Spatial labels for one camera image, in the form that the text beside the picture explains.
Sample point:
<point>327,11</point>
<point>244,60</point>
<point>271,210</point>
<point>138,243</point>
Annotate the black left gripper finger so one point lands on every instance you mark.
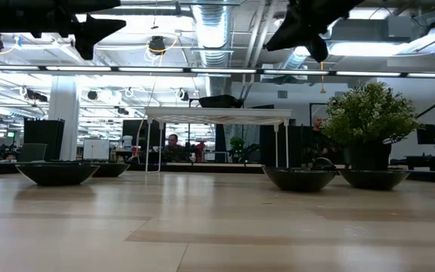
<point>93,32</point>
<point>89,4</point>

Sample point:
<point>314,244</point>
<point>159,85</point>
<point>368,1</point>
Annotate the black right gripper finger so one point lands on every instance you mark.
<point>318,47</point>
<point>287,38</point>

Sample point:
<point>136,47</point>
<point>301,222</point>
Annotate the black wavy square mini plate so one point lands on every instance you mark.
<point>221,99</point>

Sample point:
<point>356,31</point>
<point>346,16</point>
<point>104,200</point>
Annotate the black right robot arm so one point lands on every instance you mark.
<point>349,4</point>

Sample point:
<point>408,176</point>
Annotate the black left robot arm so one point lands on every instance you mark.
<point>13,19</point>

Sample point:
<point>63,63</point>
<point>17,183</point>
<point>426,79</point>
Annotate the black leaf mini plate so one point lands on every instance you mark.
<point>372,180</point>
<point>57,174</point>
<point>298,180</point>
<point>110,170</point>

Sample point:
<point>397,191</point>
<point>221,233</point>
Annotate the person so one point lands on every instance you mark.
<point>173,140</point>
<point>317,123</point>

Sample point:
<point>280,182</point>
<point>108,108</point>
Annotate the green plant in black pot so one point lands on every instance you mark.
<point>368,117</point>

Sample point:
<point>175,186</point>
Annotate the white building column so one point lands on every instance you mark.
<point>63,113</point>

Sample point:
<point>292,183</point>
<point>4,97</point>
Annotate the black partition panel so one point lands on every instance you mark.
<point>293,143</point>

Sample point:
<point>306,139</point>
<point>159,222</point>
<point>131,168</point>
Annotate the dark rounded object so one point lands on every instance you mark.
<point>323,162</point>

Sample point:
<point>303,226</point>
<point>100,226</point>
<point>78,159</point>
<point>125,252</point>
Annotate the tall black cabinet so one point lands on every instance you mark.
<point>44,140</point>

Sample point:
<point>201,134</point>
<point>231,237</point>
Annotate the white water jug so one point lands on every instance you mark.
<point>127,143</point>

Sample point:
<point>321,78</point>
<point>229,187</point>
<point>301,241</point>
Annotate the small green background plant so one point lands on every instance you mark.
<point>236,144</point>

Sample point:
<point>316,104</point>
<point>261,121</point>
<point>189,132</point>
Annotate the grey chair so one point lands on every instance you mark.
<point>31,153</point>

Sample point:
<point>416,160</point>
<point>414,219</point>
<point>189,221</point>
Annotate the black monitor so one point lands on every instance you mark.
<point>427,134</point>

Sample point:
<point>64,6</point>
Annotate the black desk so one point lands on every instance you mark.
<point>429,160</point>

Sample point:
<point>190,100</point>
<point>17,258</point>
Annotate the silver spiral air duct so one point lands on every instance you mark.
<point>211,34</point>

